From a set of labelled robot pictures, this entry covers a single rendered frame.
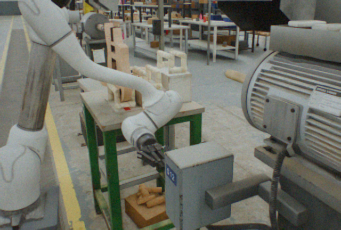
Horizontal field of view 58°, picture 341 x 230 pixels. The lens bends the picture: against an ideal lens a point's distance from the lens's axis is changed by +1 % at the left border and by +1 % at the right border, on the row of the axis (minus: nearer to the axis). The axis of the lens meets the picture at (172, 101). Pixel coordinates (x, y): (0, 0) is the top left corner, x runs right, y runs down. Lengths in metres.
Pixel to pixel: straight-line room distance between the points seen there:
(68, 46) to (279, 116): 0.76
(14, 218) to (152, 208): 1.11
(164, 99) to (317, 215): 0.72
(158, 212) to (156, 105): 1.11
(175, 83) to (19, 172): 0.90
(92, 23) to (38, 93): 1.91
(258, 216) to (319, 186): 1.71
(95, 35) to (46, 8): 2.08
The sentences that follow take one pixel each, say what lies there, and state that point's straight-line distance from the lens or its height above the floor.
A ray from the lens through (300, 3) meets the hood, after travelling 0.94.
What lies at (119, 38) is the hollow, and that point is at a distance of 1.66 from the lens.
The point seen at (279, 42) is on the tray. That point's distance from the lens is 0.81.
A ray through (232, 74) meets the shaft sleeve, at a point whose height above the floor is 1.26.
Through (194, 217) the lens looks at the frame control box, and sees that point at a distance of 0.85.
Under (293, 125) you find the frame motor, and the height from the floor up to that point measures 1.24.
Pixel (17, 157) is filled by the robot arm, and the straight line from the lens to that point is 1.28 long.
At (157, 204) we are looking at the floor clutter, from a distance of 2.24.
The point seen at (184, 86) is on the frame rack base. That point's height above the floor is 1.03.
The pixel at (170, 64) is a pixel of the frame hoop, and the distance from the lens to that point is 1.71.
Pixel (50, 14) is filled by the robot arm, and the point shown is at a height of 1.46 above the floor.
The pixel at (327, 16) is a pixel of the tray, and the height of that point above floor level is 1.46.
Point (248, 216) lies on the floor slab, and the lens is 2.43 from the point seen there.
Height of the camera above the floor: 1.51
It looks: 19 degrees down
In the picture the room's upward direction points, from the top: 1 degrees counter-clockwise
